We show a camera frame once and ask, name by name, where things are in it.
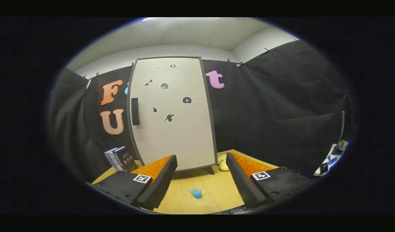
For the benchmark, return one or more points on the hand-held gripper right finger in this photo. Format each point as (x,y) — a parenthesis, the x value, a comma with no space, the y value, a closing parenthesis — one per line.
(241,180)

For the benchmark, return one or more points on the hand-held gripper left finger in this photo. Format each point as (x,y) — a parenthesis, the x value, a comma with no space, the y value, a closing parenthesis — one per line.
(160,183)

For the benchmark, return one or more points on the blue and white tube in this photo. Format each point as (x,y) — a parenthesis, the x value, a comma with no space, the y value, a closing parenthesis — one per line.
(196,194)

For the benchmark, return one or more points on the white cabinet door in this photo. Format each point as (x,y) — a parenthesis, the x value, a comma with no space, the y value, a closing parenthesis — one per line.
(178,138)

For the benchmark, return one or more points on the yellow plush toy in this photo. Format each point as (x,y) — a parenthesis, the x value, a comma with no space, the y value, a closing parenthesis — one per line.
(222,165)

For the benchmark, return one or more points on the grey cabinet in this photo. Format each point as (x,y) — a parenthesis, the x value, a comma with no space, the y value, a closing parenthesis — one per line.
(210,170)

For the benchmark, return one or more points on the dark blue book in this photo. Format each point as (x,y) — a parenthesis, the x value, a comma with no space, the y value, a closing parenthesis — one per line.
(126,159)

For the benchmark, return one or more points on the light blue book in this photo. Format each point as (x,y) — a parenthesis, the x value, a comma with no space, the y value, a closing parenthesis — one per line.
(111,158)

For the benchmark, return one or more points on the black backdrop cloth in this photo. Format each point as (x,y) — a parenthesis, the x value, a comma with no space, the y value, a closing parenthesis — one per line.
(274,106)

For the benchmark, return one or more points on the white side table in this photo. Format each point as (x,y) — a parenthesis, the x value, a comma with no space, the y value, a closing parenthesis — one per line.
(331,166)

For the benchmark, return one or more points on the small blue item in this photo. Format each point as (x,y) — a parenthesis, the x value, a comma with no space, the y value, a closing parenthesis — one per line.
(332,159)

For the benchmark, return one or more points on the green and white item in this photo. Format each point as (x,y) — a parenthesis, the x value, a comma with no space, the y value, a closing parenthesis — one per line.
(342,145)

